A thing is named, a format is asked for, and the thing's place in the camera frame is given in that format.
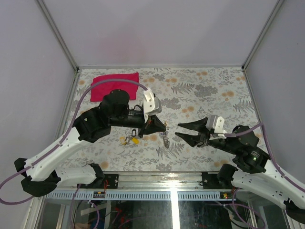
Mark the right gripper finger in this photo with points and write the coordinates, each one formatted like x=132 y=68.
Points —
x=191 y=140
x=198 y=126

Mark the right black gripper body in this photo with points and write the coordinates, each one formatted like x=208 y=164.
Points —
x=205 y=137

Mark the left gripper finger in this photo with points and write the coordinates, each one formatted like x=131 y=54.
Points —
x=150 y=131
x=156 y=124

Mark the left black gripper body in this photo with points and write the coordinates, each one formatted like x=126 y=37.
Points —
x=147 y=124

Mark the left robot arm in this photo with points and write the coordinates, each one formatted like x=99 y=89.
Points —
x=44 y=174

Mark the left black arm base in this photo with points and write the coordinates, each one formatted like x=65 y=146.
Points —
x=111 y=181

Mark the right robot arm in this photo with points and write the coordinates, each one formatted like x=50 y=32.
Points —
x=253 y=169

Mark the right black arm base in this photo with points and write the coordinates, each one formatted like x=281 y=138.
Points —
x=209 y=180

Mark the orange tag key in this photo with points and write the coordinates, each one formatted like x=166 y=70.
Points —
x=135 y=140

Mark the yellow tag key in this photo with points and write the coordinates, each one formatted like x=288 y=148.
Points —
x=123 y=140

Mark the pink folded cloth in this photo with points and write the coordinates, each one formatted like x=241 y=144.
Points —
x=104 y=89

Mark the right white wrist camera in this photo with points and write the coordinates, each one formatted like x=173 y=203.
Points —
x=215 y=124

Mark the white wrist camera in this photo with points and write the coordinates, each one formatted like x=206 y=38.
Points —
x=215 y=124
x=151 y=104

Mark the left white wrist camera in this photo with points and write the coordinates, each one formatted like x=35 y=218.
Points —
x=151 y=104

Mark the aluminium front rail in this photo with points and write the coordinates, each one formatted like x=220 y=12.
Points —
x=157 y=180

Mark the white slotted cable duct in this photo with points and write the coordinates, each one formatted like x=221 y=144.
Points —
x=139 y=195

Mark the right aluminium frame post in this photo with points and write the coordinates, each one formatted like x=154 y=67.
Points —
x=263 y=33

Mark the aluminium frame post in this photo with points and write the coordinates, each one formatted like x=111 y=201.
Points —
x=57 y=34
x=263 y=33

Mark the left aluminium frame post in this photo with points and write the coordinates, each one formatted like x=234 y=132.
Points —
x=57 y=34

